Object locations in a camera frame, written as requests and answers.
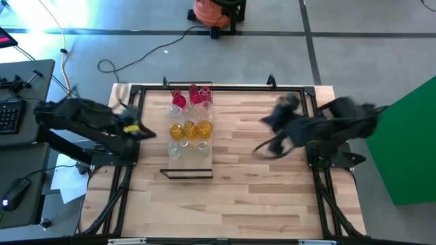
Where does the white paper sheet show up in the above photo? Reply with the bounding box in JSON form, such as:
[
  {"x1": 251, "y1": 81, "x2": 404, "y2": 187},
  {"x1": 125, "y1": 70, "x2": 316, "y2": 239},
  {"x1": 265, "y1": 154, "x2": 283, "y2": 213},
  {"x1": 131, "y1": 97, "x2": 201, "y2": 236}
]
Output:
[{"x1": 50, "y1": 153, "x2": 90, "y2": 204}]

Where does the red ribbed glass vase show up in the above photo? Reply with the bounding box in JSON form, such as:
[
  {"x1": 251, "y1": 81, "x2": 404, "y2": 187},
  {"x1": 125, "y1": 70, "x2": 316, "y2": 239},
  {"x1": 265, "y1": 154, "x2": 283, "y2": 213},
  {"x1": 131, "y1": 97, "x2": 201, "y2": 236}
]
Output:
[{"x1": 200, "y1": 86, "x2": 213, "y2": 104}]

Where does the clear squat glass vase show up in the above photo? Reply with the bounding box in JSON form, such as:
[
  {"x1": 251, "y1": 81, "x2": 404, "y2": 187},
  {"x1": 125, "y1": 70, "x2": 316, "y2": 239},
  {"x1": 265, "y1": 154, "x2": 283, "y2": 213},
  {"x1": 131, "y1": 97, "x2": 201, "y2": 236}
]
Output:
[{"x1": 166, "y1": 142, "x2": 182, "y2": 160}]

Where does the clear conical carafe vase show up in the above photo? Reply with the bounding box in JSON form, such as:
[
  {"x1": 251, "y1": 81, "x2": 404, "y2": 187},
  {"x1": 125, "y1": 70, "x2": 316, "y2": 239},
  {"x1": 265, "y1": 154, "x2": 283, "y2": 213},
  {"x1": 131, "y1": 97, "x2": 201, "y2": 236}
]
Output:
[{"x1": 185, "y1": 101, "x2": 198, "y2": 122}]

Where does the tall clear ribbed bottle vase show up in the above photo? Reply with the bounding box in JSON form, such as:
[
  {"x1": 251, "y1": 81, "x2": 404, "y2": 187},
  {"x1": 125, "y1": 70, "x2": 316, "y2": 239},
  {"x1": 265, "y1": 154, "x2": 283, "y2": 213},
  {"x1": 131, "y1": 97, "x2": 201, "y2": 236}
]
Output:
[{"x1": 169, "y1": 104, "x2": 183, "y2": 120}]

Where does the yellow textured glass vase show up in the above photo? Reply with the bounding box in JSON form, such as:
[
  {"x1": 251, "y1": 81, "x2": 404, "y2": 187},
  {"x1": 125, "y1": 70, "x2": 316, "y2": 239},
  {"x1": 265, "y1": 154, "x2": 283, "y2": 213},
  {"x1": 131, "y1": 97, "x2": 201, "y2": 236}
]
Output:
[{"x1": 196, "y1": 120, "x2": 213, "y2": 140}]

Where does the wooden shelf black frame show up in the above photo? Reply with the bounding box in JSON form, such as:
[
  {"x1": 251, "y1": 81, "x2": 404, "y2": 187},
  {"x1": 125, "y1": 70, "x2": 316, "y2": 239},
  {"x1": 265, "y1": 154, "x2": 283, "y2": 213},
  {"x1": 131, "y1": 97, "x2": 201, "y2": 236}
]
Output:
[{"x1": 159, "y1": 80, "x2": 215, "y2": 180}]

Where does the red bulbous glass vase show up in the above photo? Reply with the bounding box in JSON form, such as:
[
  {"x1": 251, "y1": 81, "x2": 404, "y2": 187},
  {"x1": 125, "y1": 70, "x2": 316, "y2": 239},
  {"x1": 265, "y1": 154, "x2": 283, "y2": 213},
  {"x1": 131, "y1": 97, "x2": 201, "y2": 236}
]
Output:
[{"x1": 172, "y1": 89, "x2": 187, "y2": 109}]

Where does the black keyboard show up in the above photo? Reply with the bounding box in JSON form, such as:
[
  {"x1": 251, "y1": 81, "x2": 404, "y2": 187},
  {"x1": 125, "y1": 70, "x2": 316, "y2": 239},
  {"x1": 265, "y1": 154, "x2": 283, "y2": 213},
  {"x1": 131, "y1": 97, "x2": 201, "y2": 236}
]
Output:
[{"x1": 0, "y1": 98, "x2": 27, "y2": 135}]

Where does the red wide-rim glass vase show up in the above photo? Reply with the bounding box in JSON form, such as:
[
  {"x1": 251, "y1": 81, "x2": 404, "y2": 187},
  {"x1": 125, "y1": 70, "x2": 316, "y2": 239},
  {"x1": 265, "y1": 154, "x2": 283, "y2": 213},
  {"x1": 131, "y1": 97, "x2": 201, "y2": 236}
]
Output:
[{"x1": 189, "y1": 84, "x2": 202, "y2": 105}]

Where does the short clear ribbed jar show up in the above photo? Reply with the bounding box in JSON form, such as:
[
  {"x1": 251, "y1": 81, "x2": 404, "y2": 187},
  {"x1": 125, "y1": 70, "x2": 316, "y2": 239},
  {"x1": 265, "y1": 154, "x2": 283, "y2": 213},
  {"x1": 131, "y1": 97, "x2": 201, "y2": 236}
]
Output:
[{"x1": 196, "y1": 141, "x2": 211, "y2": 158}]

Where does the black device red display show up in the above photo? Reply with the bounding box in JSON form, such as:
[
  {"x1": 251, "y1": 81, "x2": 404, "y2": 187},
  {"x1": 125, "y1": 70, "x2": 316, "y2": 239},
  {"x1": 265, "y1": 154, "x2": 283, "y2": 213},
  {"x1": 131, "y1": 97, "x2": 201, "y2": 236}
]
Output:
[{"x1": 0, "y1": 26, "x2": 18, "y2": 50}]

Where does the green board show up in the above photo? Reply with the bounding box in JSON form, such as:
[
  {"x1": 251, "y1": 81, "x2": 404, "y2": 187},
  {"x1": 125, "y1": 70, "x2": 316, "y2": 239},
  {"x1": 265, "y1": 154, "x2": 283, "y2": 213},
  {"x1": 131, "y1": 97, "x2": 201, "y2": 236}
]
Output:
[{"x1": 358, "y1": 75, "x2": 436, "y2": 207}]

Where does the black vacuum power cable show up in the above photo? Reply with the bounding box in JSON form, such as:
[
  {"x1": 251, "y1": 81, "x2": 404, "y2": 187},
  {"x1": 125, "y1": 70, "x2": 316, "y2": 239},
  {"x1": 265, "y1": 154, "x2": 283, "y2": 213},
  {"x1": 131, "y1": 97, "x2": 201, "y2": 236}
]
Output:
[{"x1": 97, "y1": 24, "x2": 214, "y2": 84}]

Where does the black computer mouse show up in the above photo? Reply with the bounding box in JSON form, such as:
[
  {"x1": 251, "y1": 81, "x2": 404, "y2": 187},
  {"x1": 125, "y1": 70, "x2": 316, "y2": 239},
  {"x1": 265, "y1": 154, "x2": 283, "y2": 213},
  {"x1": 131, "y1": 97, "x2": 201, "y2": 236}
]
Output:
[{"x1": 1, "y1": 177, "x2": 31, "y2": 212}]

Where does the yellow floor cable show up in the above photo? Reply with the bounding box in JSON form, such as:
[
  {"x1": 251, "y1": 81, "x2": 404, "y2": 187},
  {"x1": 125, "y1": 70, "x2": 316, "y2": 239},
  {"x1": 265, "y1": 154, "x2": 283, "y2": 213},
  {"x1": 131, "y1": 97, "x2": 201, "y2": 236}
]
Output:
[{"x1": 36, "y1": 0, "x2": 78, "y2": 99}]

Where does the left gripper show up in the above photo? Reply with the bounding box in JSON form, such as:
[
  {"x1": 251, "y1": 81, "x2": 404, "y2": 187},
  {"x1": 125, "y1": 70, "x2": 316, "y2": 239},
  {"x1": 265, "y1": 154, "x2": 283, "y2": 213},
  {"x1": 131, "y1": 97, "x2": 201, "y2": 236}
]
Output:
[{"x1": 111, "y1": 107, "x2": 157, "y2": 142}]

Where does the black desk clamp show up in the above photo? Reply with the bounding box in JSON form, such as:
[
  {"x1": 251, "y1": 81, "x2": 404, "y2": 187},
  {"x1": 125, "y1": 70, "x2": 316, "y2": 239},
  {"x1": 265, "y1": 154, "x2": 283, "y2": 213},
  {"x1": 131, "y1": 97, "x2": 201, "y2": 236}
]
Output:
[{"x1": 0, "y1": 69, "x2": 44, "y2": 96}]

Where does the black desk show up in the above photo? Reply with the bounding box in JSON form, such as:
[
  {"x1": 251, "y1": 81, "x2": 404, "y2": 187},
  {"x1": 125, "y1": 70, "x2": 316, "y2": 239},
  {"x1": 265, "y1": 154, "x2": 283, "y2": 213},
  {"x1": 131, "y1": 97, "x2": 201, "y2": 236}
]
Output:
[
  {"x1": 0, "y1": 59, "x2": 56, "y2": 147},
  {"x1": 0, "y1": 142, "x2": 51, "y2": 231}
]

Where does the orange shop vacuum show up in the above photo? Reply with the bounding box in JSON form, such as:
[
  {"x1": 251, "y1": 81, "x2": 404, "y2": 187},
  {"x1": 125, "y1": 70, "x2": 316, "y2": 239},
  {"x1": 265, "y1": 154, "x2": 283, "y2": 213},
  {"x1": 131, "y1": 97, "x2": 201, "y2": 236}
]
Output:
[{"x1": 186, "y1": 0, "x2": 247, "y2": 30}]

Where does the black stand post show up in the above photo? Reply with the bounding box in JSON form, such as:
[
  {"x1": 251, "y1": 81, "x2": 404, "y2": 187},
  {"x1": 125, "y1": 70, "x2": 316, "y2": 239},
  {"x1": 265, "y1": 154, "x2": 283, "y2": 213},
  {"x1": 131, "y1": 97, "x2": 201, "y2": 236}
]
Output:
[{"x1": 209, "y1": 0, "x2": 247, "y2": 39}]

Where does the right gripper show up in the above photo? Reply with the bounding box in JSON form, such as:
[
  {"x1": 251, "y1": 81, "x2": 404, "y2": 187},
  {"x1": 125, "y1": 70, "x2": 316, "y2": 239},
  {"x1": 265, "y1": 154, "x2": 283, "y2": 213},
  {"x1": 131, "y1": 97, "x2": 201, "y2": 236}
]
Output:
[{"x1": 260, "y1": 93, "x2": 303, "y2": 155}]

